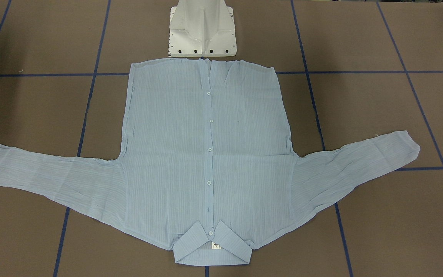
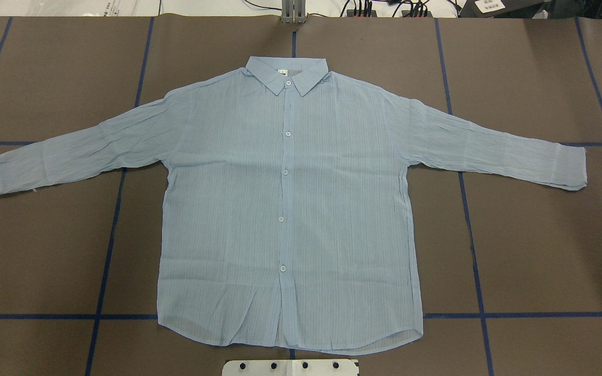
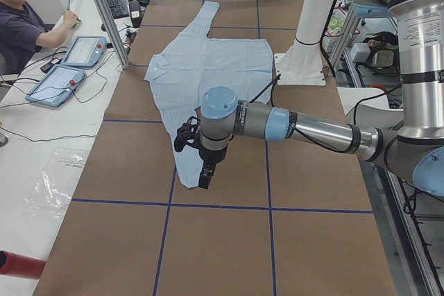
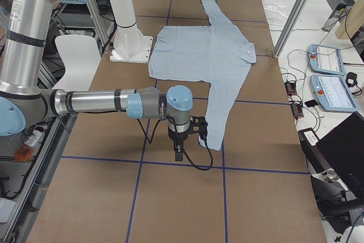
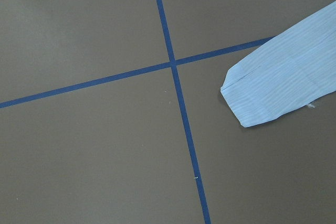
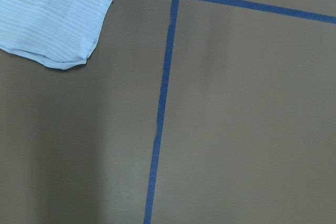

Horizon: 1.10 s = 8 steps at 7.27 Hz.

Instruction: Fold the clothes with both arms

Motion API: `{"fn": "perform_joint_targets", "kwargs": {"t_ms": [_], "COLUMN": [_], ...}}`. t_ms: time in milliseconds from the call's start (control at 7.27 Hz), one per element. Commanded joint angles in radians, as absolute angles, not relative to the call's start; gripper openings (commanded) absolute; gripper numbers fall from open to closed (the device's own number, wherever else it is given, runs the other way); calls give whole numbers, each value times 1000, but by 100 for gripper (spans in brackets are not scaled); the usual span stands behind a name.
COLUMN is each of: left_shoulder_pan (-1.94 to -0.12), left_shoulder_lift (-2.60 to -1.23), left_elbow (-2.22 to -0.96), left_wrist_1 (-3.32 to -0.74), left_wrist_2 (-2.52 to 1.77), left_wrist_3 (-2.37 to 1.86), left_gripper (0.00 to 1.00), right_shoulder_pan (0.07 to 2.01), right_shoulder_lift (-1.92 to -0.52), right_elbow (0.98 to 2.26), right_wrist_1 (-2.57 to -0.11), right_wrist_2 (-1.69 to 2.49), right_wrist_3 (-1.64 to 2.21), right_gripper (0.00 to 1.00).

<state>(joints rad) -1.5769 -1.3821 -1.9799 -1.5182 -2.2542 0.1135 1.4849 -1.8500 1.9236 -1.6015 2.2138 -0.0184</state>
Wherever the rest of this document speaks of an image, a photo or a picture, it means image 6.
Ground light blue striped shirt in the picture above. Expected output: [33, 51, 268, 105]
[1, 0, 113, 70]

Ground blue tape grid lines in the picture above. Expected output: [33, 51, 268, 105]
[143, 0, 335, 223]

